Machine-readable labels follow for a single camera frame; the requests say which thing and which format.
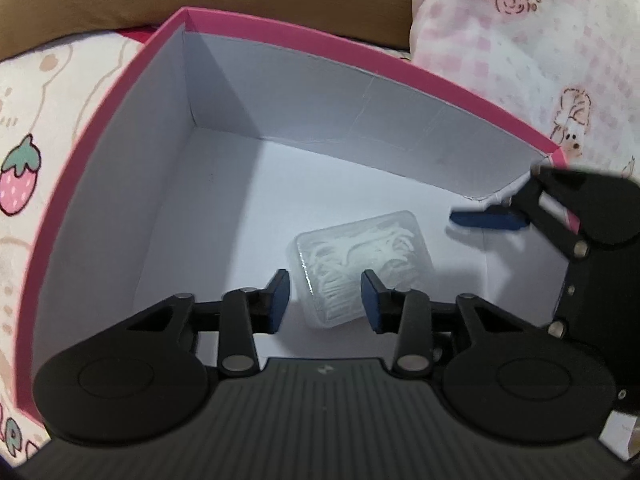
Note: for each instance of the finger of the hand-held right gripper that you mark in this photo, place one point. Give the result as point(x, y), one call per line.
point(490, 220)

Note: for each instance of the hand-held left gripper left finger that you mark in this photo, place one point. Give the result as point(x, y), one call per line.
point(280, 300)

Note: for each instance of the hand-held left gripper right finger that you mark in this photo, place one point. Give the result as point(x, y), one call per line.
point(370, 305)

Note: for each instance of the clear plastic box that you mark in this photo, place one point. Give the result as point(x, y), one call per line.
point(350, 255)

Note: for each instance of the pink cardboard box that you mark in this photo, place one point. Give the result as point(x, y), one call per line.
point(225, 110)

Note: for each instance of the pink checked quilt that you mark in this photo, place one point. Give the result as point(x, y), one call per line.
point(550, 35)

